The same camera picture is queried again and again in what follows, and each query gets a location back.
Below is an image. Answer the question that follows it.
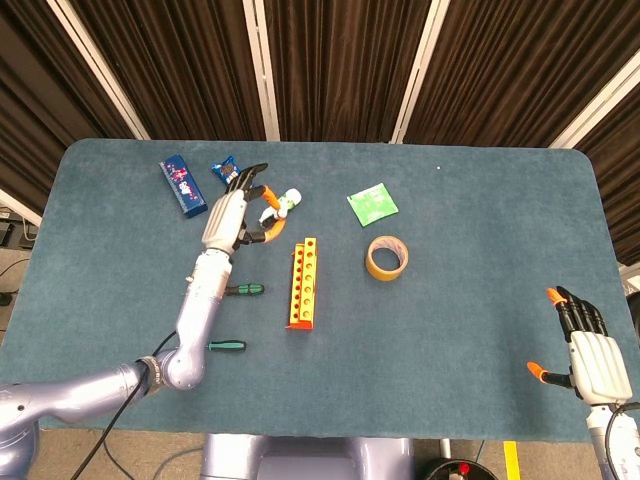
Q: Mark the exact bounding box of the green sachet packet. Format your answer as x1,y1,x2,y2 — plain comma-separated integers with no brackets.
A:
346,182,400,227

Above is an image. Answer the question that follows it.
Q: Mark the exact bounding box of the white small bottle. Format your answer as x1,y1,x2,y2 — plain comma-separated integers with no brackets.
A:
258,188,304,229

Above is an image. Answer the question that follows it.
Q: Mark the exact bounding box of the brown pleated curtain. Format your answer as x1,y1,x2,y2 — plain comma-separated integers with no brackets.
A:
0,0,137,216
574,94,640,266
68,0,267,141
263,0,432,145
402,0,640,149

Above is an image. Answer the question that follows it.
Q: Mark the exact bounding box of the blue-green carpet table mat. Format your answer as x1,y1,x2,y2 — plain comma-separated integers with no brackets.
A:
0,138,640,444

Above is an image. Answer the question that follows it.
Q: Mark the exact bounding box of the long blue snack box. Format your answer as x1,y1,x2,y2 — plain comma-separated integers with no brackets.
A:
158,153,209,220

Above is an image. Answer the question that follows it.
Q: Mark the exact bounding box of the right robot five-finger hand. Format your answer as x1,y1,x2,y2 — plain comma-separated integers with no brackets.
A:
526,285,634,406

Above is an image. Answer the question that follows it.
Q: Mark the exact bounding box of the blue cookie packet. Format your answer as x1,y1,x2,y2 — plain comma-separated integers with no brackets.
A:
210,155,247,190

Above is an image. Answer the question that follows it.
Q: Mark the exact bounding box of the black round device red button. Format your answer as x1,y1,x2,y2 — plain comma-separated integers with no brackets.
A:
415,457,504,480

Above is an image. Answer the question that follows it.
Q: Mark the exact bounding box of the lavender robot torso base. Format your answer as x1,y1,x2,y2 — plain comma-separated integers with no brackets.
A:
199,432,416,480

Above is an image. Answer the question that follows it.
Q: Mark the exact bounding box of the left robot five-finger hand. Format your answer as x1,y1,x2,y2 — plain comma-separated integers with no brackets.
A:
201,162,290,254

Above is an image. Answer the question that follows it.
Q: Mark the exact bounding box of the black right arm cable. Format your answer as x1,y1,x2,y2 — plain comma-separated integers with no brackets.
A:
602,399,640,480

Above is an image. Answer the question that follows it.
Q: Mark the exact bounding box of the white frame post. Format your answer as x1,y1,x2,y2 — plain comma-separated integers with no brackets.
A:
0,188,44,227
389,0,451,145
47,0,151,141
548,47,640,150
242,0,281,142

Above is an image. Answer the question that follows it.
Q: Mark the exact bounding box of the yellow packing tape roll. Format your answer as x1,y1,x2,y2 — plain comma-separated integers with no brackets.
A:
364,235,410,282

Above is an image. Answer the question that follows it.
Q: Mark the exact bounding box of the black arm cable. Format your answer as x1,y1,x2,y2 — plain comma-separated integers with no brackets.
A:
602,399,640,480
69,329,181,480

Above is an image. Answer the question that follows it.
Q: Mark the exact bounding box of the black floor device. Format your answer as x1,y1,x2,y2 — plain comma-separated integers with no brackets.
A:
0,222,39,247

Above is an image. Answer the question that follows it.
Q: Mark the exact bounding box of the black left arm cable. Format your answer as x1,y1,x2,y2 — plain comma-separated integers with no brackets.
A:
69,329,181,480

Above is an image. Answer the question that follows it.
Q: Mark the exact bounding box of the orange yellow rack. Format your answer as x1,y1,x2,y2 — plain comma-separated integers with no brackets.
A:
284,236,319,332

